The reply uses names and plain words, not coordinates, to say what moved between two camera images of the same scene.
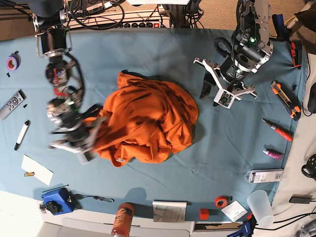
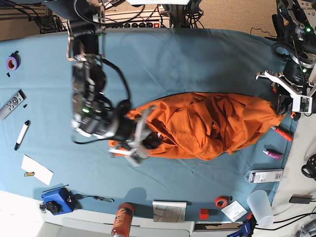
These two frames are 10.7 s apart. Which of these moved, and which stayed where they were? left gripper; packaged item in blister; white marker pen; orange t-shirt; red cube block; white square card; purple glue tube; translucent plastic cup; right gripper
Moved: right gripper; orange t-shirt; left gripper
Stayed: packaged item in blister; red cube block; purple glue tube; white marker pen; white square card; translucent plastic cup
